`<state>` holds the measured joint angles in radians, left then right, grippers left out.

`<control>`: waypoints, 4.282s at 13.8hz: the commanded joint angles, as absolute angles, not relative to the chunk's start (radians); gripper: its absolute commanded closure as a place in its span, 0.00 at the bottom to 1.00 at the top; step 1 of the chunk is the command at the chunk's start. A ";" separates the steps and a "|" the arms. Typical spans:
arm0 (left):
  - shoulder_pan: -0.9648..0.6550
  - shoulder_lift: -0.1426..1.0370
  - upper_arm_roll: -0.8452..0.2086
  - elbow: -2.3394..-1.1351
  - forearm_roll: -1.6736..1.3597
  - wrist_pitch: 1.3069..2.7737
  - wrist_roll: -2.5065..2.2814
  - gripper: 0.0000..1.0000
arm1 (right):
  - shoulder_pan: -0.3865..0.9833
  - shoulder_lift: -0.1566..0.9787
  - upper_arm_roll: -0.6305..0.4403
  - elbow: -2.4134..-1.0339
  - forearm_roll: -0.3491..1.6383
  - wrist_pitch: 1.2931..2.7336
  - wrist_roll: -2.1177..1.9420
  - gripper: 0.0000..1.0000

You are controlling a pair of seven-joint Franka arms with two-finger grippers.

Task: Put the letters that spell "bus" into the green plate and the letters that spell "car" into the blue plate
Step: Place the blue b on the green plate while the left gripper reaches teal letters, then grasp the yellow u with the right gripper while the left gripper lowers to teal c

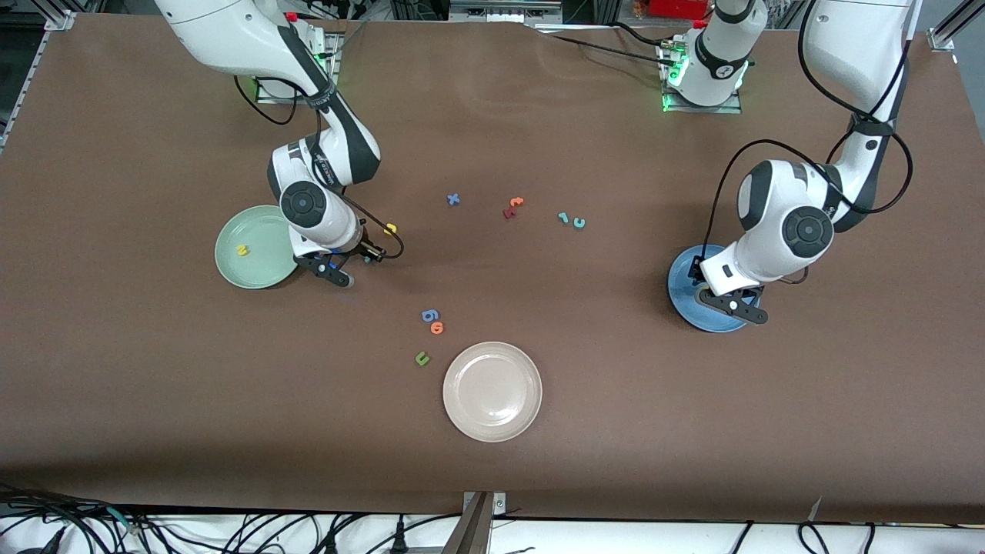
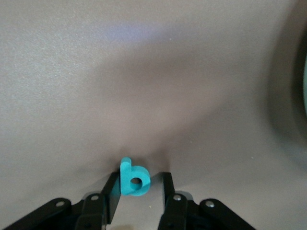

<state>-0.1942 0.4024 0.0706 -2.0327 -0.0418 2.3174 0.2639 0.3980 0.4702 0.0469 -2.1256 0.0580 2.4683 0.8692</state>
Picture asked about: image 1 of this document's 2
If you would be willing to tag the brown table cover sheet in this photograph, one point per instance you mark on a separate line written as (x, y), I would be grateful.
(616, 431)

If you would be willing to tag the pale green plate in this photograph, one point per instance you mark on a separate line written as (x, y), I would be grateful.
(258, 231)

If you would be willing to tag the beige plate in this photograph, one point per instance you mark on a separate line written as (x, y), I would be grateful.
(492, 392)

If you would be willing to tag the small metal bracket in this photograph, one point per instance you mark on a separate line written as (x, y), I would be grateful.
(499, 504)

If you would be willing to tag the aluminium frame rail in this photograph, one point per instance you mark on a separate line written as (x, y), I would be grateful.
(60, 21)

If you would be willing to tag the blue plate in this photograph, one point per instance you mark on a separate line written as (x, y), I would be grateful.
(681, 304)

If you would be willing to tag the aluminium frame corner profile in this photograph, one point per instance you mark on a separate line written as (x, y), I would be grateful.
(950, 31)

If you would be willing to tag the small white paper scrap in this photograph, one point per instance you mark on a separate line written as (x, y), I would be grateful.
(816, 508)

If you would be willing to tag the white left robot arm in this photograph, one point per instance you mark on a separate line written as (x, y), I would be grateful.
(854, 46)

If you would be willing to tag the aluminium extrusion beam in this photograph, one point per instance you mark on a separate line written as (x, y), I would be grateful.
(471, 531)

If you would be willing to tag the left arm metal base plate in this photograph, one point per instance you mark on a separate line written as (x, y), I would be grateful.
(727, 109)

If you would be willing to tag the red box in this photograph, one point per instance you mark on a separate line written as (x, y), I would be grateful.
(677, 8)

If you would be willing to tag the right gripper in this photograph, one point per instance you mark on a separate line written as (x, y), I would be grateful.
(366, 248)

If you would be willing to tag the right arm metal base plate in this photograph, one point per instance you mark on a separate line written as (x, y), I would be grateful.
(336, 42)

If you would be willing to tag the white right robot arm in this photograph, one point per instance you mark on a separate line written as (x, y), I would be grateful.
(231, 31)

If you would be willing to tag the grey metal box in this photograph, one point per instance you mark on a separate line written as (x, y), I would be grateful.
(504, 11)

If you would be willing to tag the black power plug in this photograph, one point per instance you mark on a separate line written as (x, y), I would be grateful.
(331, 545)
(399, 542)

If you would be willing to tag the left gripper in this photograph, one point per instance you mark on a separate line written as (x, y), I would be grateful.
(699, 268)

